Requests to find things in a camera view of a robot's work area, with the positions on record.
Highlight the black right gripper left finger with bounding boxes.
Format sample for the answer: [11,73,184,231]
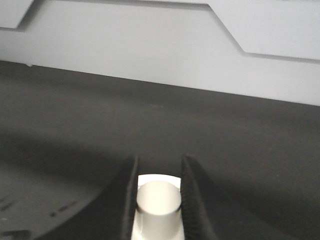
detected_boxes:
[34,155,139,240]

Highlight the glass jar with cream lid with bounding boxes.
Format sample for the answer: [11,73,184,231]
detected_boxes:
[131,174,185,240]

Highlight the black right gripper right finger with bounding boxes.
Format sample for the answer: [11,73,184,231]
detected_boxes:
[180,155,296,240]

